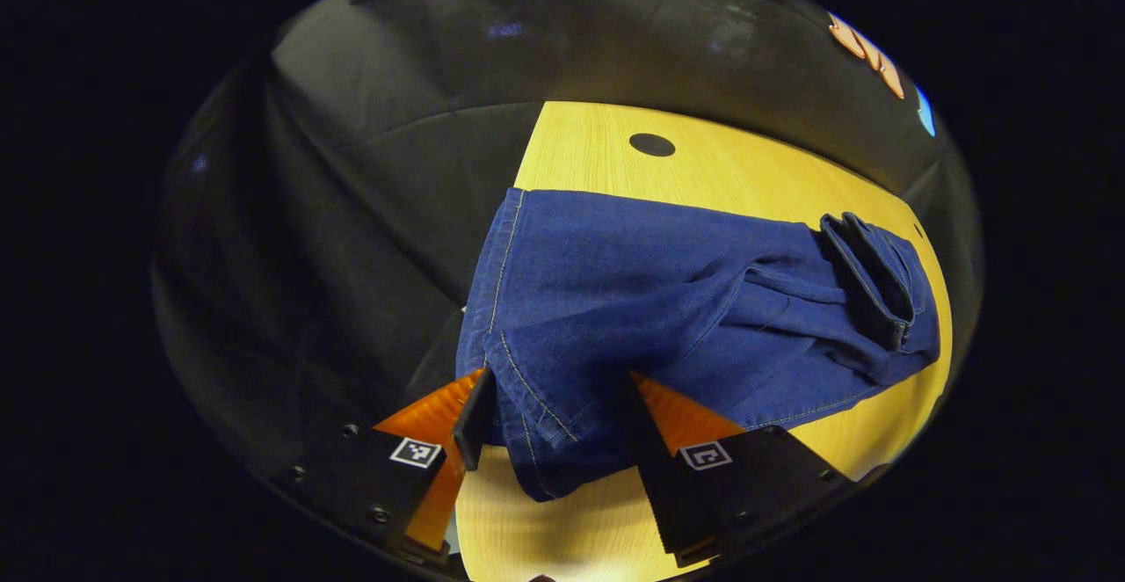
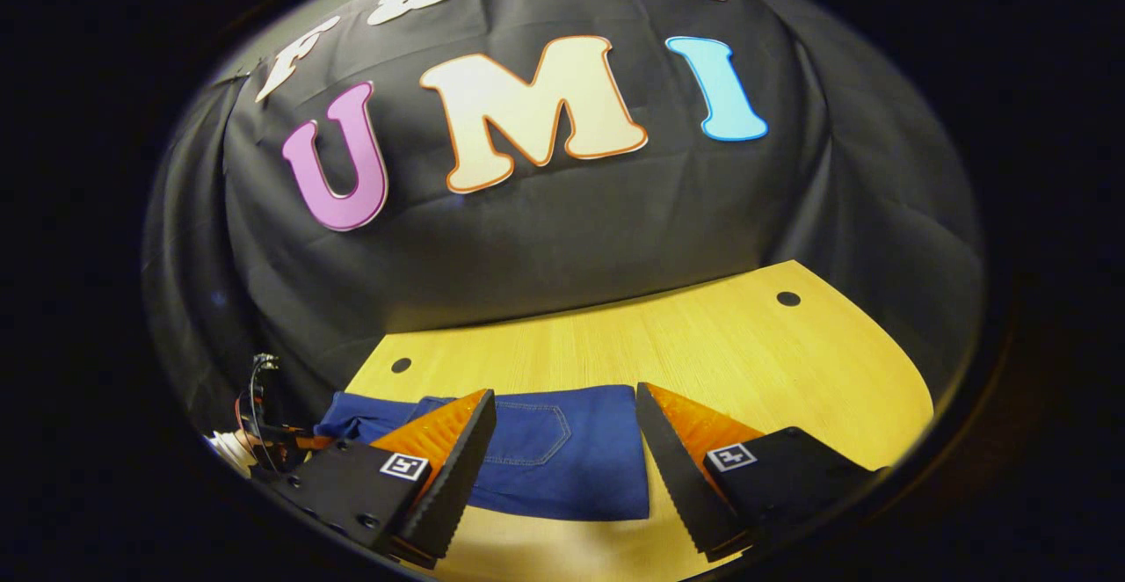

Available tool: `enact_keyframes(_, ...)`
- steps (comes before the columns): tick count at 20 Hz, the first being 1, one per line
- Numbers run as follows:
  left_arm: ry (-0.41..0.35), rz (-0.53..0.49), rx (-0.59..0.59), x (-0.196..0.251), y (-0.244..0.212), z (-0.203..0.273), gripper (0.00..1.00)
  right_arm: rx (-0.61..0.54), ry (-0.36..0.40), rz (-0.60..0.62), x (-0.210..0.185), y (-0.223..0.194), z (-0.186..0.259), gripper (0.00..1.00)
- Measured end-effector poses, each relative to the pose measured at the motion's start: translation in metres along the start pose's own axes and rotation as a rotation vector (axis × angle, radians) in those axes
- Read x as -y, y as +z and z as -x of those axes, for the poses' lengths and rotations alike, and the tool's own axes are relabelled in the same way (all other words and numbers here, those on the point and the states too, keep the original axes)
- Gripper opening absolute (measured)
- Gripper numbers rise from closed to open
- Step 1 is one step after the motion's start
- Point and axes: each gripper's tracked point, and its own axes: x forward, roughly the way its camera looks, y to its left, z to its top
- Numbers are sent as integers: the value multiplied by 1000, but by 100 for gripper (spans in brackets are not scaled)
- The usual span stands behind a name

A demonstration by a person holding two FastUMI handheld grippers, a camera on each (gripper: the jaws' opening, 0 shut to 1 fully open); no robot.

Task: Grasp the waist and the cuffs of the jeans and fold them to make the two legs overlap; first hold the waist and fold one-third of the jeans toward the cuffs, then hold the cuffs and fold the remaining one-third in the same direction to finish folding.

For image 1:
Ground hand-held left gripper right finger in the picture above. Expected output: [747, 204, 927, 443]
[615, 371, 855, 568]

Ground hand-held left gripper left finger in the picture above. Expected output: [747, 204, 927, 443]
[286, 367, 497, 565]

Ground blue denim jeans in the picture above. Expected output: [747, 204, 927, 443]
[455, 186, 941, 502]

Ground black backdrop cloth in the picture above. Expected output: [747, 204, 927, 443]
[151, 0, 983, 495]

